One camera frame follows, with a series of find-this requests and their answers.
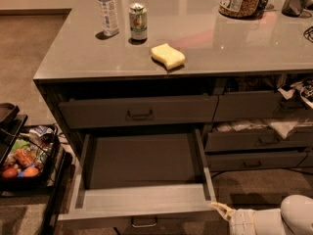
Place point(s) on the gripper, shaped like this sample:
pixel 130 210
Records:
pixel 241 221

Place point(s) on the grey drawer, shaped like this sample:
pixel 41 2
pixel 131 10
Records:
pixel 138 111
pixel 266 160
pixel 140 181
pixel 264 138
pixel 259 104

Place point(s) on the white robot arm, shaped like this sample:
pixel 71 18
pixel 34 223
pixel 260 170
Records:
pixel 293 217

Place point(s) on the clear plastic water bottle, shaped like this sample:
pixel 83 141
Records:
pixel 109 18

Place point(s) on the black basket of groceries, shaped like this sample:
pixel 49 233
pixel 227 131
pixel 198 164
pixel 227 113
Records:
pixel 30 159

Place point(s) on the black wire trivet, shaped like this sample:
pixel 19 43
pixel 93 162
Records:
pixel 308 34

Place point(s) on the black white patterned cloth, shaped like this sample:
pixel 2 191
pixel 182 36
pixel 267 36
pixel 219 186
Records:
pixel 304 88

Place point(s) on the green white soda can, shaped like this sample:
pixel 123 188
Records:
pixel 138 21

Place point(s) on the dark glass pitcher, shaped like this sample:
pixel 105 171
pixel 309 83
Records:
pixel 293 2

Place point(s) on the black cart frame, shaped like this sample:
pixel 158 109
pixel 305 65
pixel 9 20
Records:
pixel 13 121

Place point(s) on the grey kitchen island cabinet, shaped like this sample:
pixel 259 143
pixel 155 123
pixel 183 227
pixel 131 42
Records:
pixel 223 55

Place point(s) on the white plastic bags in drawer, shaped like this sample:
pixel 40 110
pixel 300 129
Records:
pixel 284 127

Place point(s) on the yellow sponge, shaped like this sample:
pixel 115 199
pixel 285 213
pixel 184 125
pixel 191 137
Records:
pixel 168 56

